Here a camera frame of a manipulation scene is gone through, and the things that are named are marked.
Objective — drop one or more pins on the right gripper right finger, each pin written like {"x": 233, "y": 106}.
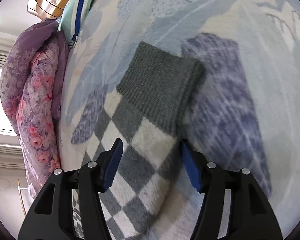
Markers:
{"x": 250, "y": 213}

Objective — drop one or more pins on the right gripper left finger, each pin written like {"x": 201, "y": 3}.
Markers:
{"x": 51, "y": 214}

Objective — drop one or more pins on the grey white checkered sweater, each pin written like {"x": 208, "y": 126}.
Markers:
{"x": 150, "y": 197}

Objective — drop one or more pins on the floral blue bed sheet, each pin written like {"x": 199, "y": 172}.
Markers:
{"x": 244, "y": 111}

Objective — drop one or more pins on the purple floral quilt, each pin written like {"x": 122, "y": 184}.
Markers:
{"x": 30, "y": 93}

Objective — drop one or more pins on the teal striped pillow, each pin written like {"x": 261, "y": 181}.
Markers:
{"x": 72, "y": 19}

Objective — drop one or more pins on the wooden bed rail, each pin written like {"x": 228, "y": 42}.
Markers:
{"x": 21, "y": 196}

